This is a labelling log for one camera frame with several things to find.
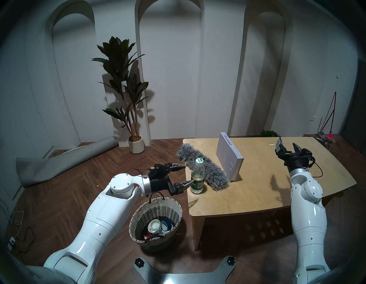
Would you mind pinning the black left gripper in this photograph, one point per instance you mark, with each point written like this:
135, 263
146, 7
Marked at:
160, 181

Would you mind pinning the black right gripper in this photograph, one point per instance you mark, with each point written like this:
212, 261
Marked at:
297, 163

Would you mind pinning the clear green-label water bottle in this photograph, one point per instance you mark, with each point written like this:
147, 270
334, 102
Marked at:
198, 180

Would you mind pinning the grey fluffy duster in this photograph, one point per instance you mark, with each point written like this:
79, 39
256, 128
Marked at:
213, 173

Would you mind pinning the grey box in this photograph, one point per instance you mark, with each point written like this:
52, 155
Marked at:
226, 154

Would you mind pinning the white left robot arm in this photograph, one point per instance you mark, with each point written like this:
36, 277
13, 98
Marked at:
100, 223

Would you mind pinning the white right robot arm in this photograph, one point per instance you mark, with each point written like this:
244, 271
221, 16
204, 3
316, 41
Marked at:
308, 223

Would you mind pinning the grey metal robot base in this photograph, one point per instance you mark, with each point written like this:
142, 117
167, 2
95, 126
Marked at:
186, 277

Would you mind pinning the woven wicker basket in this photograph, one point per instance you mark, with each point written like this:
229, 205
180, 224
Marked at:
143, 211

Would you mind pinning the small green plant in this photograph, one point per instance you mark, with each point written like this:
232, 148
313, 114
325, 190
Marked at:
268, 133

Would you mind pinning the grey dustpan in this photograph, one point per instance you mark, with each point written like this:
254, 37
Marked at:
321, 136

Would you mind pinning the red pole broom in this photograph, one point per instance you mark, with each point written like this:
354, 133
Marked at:
330, 136

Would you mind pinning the blue item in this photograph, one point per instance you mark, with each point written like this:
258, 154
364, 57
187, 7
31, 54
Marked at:
166, 225

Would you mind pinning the light wooden table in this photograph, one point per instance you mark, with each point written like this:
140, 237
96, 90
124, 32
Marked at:
257, 186

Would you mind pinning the white cup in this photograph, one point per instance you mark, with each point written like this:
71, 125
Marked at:
154, 226

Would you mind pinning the black base knob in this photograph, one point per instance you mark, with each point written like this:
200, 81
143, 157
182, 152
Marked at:
138, 262
230, 260

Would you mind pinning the white plant tag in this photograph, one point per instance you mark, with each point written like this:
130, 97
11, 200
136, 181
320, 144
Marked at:
124, 86

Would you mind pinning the rolled grey carpet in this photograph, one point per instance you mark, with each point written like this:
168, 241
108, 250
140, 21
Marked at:
57, 163

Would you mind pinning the tall potted plant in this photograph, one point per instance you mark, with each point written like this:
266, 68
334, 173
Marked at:
120, 57

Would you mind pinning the white power strip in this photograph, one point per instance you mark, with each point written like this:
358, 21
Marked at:
11, 242

